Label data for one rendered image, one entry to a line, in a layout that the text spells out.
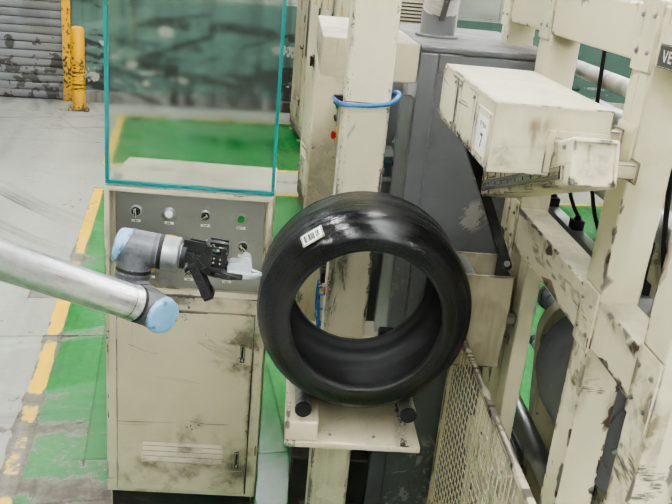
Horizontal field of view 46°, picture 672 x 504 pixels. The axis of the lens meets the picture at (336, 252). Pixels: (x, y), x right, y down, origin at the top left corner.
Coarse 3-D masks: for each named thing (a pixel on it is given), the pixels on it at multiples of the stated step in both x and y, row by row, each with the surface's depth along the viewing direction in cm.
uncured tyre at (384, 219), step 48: (288, 240) 198; (336, 240) 192; (384, 240) 192; (432, 240) 196; (288, 288) 196; (432, 288) 226; (288, 336) 200; (336, 336) 233; (384, 336) 232; (432, 336) 227; (336, 384) 206; (384, 384) 208
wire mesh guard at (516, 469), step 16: (464, 352) 229; (448, 384) 251; (480, 384) 210; (448, 400) 253; (496, 416) 195; (448, 432) 248; (464, 432) 226; (496, 432) 191; (448, 448) 245; (480, 448) 209; (496, 448) 193; (512, 448) 183; (432, 464) 263; (480, 464) 206; (496, 464) 192; (512, 464) 177; (432, 480) 264; (464, 480) 222; (480, 480) 206; (496, 480) 191; (432, 496) 266; (464, 496) 220; (496, 496) 190; (512, 496) 177; (528, 496) 166
